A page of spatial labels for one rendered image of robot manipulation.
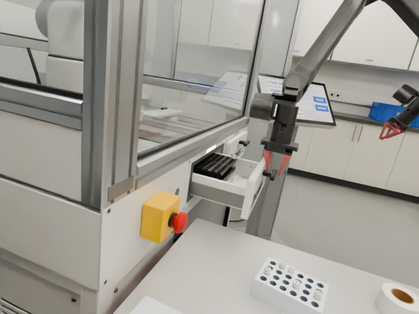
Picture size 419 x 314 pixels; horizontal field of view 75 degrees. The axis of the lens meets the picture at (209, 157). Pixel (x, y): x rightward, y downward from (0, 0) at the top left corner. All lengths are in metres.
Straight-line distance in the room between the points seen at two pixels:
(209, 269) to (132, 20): 0.48
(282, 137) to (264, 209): 1.19
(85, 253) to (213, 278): 0.26
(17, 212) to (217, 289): 0.38
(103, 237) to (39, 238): 0.13
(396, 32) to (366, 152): 1.48
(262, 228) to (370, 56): 2.83
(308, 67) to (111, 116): 0.59
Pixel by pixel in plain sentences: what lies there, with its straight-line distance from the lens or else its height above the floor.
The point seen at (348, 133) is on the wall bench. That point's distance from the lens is 3.82.
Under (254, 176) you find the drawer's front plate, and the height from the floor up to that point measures 0.93.
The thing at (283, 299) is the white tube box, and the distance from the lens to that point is 0.57.
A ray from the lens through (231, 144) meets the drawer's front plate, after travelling 0.98.
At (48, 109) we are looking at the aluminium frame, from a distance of 0.45.
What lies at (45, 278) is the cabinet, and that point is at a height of 0.77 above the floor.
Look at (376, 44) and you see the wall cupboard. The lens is 4.17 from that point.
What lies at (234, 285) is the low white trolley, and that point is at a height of 0.76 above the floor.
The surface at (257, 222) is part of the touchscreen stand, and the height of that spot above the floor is 0.24.
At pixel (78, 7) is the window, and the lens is 0.42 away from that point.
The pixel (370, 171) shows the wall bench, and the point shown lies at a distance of 3.98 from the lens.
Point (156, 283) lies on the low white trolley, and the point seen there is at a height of 0.76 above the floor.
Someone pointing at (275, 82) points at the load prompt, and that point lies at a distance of 1.73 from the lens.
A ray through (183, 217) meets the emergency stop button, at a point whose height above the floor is 0.89.
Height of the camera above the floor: 1.15
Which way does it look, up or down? 17 degrees down
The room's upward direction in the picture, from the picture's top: 9 degrees clockwise
